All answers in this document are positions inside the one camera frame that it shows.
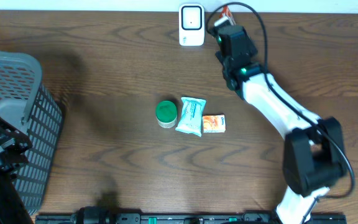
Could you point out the orange Kleenex tissue pack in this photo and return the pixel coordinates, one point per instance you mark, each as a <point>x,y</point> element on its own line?
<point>214,124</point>

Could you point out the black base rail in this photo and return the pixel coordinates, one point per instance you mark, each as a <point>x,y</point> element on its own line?
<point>136,218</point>

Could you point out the green lid jar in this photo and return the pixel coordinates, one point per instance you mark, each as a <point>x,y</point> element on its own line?
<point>166,114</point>

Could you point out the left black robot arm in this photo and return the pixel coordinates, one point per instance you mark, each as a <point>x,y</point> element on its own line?
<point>12,209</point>

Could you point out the red Top chocolate bar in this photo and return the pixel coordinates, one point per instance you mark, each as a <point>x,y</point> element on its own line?
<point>226,16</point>

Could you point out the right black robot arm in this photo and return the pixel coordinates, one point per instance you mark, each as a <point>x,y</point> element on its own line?
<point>313,156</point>

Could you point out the grey plastic mesh basket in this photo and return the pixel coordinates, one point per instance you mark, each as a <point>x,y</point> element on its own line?
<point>27,105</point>

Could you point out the teal wet wipes pack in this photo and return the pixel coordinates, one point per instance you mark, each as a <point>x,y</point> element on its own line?
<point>191,116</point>

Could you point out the white barcode scanner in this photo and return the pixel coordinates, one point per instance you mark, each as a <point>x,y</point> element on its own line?
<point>191,25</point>

